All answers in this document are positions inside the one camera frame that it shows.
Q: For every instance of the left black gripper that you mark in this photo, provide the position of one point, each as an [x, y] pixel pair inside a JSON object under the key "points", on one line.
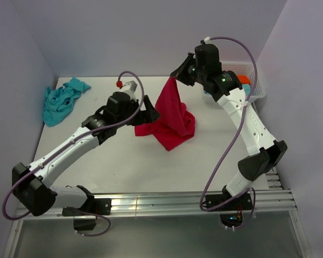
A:
{"points": [[151, 115]]}

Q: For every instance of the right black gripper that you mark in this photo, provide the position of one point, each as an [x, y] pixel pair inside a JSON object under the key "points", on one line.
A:
{"points": [[180, 73]]}

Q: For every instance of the crimson red t shirt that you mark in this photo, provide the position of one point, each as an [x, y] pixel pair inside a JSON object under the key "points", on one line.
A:
{"points": [[175, 124]]}

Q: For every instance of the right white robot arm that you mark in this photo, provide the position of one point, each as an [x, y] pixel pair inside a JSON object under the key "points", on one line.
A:
{"points": [[264, 150]]}

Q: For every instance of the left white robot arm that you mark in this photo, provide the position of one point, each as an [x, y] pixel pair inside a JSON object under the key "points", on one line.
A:
{"points": [[33, 184]]}

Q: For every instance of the rolled orange t shirt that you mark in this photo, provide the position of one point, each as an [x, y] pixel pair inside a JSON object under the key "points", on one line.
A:
{"points": [[244, 79]]}

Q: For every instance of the rolled teal t shirt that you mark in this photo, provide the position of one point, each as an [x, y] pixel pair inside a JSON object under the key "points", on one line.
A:
{"points": [[246, 88]]}

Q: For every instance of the crumpled teal t shirt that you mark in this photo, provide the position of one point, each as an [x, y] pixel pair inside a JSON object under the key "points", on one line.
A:
{"points": [[59, 103]]}

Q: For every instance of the aluminium mounting rail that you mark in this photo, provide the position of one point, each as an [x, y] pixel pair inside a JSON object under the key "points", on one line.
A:
{"points": [[188, 203]]}

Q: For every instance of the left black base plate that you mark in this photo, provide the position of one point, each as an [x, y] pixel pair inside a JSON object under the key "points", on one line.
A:
{"points": [[95, 206]]}

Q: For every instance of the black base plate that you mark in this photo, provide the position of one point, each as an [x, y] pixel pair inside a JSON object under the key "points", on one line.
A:
{"points": [[241, 203], [95, 206]]}

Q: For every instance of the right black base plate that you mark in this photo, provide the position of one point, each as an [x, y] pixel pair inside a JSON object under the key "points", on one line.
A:
{"points": [[241, 203]]}

